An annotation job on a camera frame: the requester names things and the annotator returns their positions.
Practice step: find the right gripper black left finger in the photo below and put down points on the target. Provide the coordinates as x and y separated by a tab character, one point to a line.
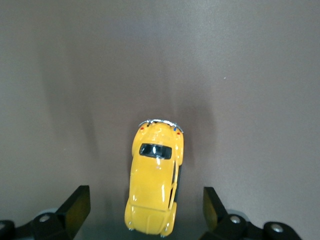
72	210

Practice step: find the yellow beetle toy car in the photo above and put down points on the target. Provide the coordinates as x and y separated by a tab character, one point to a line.
150	180

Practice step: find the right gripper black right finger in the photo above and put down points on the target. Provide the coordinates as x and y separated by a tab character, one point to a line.
217	215

